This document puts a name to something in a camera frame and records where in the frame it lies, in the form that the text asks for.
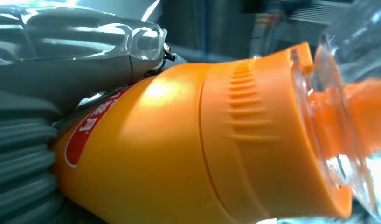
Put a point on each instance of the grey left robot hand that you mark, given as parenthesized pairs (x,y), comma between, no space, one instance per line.
(69,52)

